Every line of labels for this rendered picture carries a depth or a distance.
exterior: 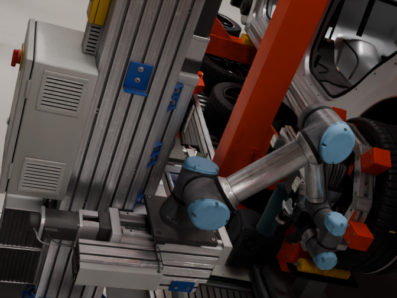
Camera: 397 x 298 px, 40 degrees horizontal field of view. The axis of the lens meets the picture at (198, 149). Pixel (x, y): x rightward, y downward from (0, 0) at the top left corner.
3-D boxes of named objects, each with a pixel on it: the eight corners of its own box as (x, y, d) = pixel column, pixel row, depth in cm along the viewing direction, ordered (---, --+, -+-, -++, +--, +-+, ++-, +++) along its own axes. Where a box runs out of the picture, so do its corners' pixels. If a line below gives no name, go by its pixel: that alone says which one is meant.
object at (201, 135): (218, 224, 305) (233, 193, 295) (203, 221, 302) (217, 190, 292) (175, 60, 514) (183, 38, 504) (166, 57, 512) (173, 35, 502)
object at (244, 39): (254, 67, 458) (270, 29, 443) (195, 50, 444) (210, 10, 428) (249, 59, 472) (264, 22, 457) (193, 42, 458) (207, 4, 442)
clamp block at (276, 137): (290, 152, 239) (295, 142, 237) (272, 148, 237) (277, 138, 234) (287, 146, 243) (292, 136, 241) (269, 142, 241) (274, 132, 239)
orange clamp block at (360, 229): (357, 236, 214) (366, 252, 206) (339, 233, 211) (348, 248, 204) (365, 223, 210) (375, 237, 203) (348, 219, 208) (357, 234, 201)
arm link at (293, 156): (192, 210, 175) (342, 127, 170) (202, 242, 163) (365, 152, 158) (174, 186, 168) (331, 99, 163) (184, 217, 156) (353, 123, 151)
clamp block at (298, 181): (315, 198, 210) (321, 187, 208) (294, 193, 208) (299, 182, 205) (311, 190, 215) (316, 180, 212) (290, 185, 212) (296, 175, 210)
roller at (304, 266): (351, 282, 244) (357, 274, 242) (293, 272, 236) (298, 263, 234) (346, 274, 249) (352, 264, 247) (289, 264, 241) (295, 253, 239)
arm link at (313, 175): (288, 95, 173) (296, 210, 200) (300, 111, 164) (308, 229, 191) (322, 86, 174) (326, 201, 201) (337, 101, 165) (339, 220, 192)
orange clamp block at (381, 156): (377, 175, 210) (391, 167, 203) (359, 171, 208) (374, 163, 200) (376, 159, 213) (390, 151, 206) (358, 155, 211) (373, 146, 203)
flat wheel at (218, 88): (186, 106, 404) (196, 77, 394) (252, 110, 443) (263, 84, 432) (233, 156, 360) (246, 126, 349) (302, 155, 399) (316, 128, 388)
